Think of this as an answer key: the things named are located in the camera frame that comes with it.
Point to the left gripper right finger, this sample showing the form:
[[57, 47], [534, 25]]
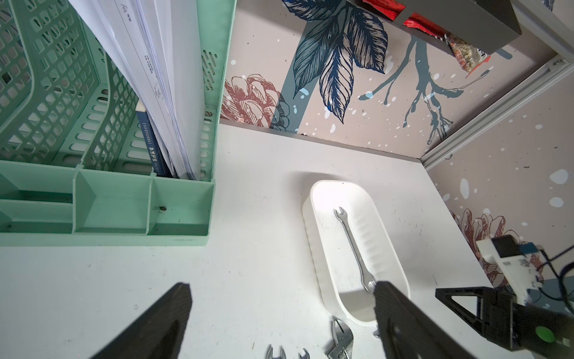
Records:
[[406, 332]]

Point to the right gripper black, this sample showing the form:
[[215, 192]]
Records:
[[514, 327]]

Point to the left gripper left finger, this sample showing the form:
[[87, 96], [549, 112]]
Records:
[[158, 332]]

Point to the orange handled adjustable wrench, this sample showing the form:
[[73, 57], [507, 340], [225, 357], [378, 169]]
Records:
[[343, 341]]

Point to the silver wrench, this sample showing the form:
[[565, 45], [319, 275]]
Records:
[[304, 355], [271, 354], [367, 279]]

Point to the white plastic storage box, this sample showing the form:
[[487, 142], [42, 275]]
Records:
[[335, 265]]

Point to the dark blue book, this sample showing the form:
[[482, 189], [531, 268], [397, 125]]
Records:
[[159, 165]]

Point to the green plastic file organizer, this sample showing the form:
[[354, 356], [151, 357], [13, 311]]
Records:
[[74, 166]]

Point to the red cassava chips bag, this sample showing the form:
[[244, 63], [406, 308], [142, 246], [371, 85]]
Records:
[[468, 56]]

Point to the white paper stack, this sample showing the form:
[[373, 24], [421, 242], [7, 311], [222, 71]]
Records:
[[156, 46]]

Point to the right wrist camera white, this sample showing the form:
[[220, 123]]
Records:
[[514, 264]]

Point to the black wire wall basket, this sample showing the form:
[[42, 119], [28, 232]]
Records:
[[487, 25]]

